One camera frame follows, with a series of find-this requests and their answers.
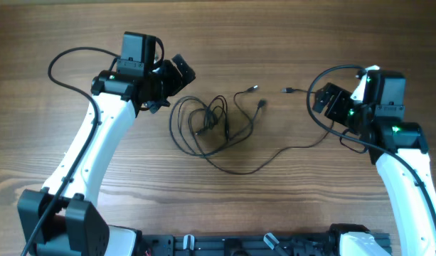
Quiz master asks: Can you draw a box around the black cable bundle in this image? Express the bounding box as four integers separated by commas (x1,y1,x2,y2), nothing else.
169,84,336,176

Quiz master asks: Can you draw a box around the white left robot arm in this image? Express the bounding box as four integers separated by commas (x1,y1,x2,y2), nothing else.
17,32,196,255

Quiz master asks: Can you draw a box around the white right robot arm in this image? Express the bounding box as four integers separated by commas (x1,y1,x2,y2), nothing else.
306,65,436,255

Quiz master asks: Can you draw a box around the black right camera cable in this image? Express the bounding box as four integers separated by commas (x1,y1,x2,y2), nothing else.
305,64,436,256

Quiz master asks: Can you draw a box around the black camera cable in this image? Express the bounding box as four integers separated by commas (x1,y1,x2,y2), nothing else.
20,37,165,256
305,64,436,256

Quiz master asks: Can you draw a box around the black left camera cable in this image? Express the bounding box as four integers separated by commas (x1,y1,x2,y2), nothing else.
20,37,165,256

